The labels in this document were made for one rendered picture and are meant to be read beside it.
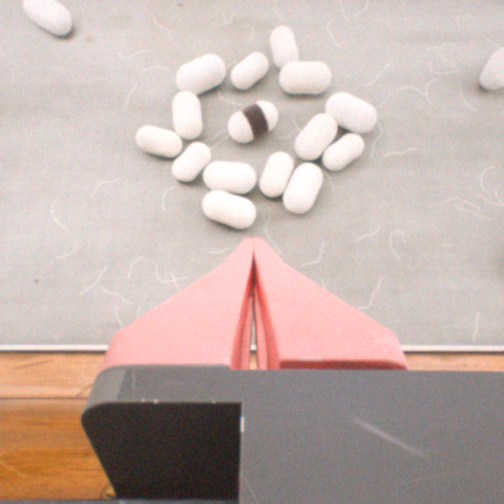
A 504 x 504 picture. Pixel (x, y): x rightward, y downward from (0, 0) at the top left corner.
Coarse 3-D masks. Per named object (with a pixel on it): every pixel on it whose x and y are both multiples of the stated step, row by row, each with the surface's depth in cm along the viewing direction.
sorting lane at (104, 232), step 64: (0, 0) 30; (64, 0) 30; (128, 0) 30; (192, 0) 30; (256, 0) 30; (320, 0) 30; (384, 0) 30; (448, 0) 30; (0, 64) 28; (64, 64) 29; (128, 64) 28; (384, 64) 28; (448, 64) 28; (0, 128) 27; (64, 128) 27; (128, 128) 27; (384, 128) 27; (448, 128) 27; (0, 192) 26; (64, 192) 26; (128, 192) 26; (192, 192) 26; (256, 192) 26; (320, 192) 26; (384, 192) 26; (448, 192) 26; (0, 256) 25; (64, 256) 25; (128, 256) 25; (192, 256) 25; (320, 256) 25; (384, 256) 25; (448, 256) 25; (0, 320) 24; (64, 320) 24; (128, 320) 24; (384, 320) 24; (448, 320) 24
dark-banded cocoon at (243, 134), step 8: (264, 104) 25; (272, 104) 26; (240, 112) 25; (264, 112) 25; (272, 112) 25; (232, 120) 25; (240, 120) 25; (272, 120) 25; (232, 128) 25; (240, 128) 25; (248, 128) 25; (272, 128) 26; (232, 136) 26; (240, 136) 25; (248, 136) 25
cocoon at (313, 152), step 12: (312, 120) 25; (324, 120) 25; (312, 132) 25; (324, 132) 25; (336, 132) 26; (300, 144) 25; (312, 144) 25; (324, 144) 25; (300, 156) 25; (312, 156) 25
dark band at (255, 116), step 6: (246, 108) 25; (252, 108) 25; (258, 108) 25; (246, 114) 25; (252, 114) 25; (258, 114) 25; (264, 114) 25; (252, 120) 25; (258, 120) 25; (264, 120) 25; (252, 126) 25; (258, 126) 25; (264, 126) 25; (252, 132) 25; (258, 132) 25; (264, 132) 26
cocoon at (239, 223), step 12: (216, 192) 24; (204, 204) 24; (216, 204) 23; (228, 204) 23; (240, 204) 23; (252, 204) 24; (216, 216) 24; (228, 216) 23; (240, 216) 23; (252, 216) 24; (240, 228) 24
